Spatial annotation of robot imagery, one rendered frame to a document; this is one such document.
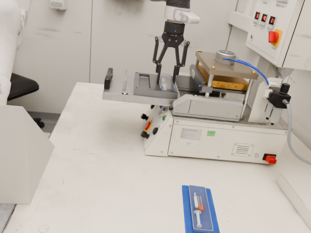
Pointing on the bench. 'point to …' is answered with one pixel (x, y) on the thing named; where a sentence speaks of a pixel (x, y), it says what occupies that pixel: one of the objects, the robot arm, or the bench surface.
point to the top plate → (227, 64)
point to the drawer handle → (108, 78)
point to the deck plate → (282, 125)
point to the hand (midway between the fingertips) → (166, 74)
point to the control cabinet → (277, 46)
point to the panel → (154, 119)
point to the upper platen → (225, 82)
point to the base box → (218, 141)
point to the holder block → (151, 86)
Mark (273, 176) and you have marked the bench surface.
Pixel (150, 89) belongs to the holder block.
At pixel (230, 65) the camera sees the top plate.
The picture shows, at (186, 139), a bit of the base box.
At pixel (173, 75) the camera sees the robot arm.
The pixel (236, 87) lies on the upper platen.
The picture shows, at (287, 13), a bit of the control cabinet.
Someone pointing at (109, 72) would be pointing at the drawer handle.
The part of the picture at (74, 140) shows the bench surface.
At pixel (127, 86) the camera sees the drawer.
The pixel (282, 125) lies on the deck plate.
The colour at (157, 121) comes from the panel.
